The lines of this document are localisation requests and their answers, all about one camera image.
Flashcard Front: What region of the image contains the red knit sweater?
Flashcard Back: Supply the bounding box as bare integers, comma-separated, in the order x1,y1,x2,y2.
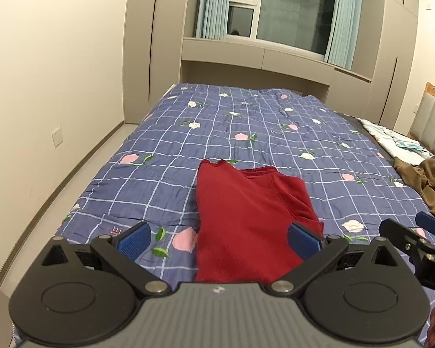
195,159,324,284

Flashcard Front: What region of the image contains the blue checked floral quilt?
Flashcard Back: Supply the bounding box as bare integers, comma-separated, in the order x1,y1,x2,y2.
54,82,435,348

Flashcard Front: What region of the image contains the white light-blue patterned cloth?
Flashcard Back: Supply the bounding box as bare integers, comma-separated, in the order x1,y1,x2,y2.
358,118,433,166

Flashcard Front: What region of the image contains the padded wooden headboard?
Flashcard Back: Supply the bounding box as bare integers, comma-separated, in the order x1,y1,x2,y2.
408,83,435,154

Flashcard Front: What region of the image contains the right teal curtain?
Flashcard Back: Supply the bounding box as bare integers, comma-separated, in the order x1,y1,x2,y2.
325,0,362,70

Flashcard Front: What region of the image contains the teal curtain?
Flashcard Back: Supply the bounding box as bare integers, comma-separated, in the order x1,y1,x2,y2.
325,0,362,70
195,0,229,40

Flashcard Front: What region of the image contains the left teal curtain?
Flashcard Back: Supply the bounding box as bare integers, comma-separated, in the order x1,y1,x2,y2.
195,0,229,40

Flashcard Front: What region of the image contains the white wall socket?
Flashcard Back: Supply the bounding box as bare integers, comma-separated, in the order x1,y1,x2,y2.
52,127,63,148

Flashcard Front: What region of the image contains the window with white frame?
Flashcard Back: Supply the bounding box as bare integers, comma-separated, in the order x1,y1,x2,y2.
227,0,335,56

